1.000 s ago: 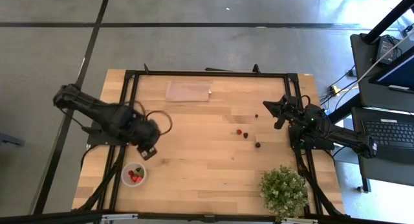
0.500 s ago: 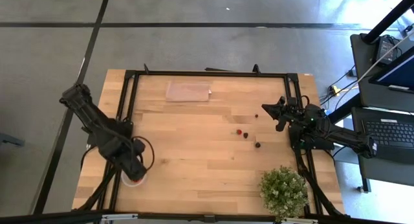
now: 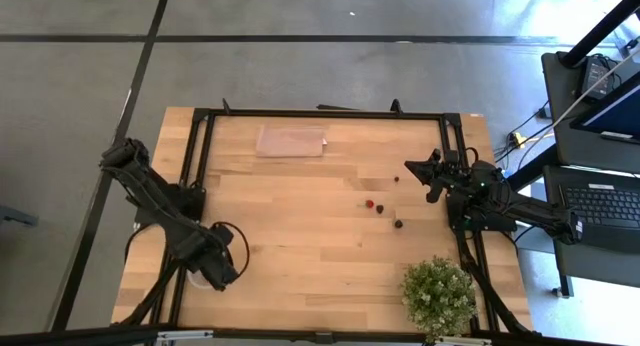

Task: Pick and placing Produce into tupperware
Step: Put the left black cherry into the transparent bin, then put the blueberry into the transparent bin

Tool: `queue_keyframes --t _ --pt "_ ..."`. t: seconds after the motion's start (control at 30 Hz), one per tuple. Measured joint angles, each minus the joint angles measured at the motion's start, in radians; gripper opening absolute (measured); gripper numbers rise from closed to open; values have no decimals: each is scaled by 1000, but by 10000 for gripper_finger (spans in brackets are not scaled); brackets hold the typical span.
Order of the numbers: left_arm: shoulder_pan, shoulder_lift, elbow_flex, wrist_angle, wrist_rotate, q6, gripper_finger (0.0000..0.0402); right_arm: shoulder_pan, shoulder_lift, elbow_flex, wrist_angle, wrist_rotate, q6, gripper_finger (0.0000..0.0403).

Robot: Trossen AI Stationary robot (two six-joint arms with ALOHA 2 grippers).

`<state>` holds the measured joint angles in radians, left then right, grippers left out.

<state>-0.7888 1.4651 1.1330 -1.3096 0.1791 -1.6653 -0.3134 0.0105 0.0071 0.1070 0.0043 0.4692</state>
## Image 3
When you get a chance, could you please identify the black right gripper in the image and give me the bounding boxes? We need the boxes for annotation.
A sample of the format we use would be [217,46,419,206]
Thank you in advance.
[404,149,474,203]

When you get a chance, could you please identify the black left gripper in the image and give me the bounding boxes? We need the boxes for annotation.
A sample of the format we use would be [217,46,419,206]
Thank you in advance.
[174,225,240,292]

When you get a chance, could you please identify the artificial green bush plant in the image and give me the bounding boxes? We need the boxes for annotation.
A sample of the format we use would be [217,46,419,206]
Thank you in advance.
[399,255,479,343]

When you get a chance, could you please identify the black rig crossbar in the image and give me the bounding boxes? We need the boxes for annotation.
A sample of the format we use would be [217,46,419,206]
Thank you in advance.
[0,325,640,346]

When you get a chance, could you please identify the grey side desk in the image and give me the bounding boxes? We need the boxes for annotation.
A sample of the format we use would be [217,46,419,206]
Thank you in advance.
[541,50,640,290]

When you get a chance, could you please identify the pink folded cloth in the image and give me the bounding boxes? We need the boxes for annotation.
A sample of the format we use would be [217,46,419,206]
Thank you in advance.
[255,125,329,159]

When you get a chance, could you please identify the black power adapter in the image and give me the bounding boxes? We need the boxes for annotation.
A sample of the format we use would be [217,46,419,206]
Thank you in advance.
[581,55,623,101]

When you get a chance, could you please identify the desk monitor blue screen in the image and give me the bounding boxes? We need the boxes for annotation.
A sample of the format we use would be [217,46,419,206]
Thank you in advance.
[569,69,640,146]

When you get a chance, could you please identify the grey floor object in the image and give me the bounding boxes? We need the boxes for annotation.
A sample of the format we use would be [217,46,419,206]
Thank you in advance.
[0,204,40,228]

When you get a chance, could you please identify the black diagonal pole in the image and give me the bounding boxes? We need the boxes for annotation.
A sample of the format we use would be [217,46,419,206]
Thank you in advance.
[558,0,640,69]

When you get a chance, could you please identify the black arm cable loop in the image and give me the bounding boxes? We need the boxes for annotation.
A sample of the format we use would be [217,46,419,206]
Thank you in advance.
[213,220,251,278]

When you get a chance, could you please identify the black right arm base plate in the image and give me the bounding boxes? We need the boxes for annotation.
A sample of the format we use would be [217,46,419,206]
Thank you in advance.
[446,191,517,233]

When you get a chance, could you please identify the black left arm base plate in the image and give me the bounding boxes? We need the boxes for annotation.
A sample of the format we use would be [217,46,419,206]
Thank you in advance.
[133,183,207,226]

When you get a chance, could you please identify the black floor cable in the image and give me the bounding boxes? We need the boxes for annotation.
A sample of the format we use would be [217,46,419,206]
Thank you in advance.
[494,100,551,172]

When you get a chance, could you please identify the black aluminium table frame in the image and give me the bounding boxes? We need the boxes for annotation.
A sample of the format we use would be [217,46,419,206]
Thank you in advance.
[149,98,501,335]

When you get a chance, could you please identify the white cable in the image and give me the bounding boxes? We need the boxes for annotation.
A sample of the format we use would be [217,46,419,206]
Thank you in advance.
[547,45,640,132]

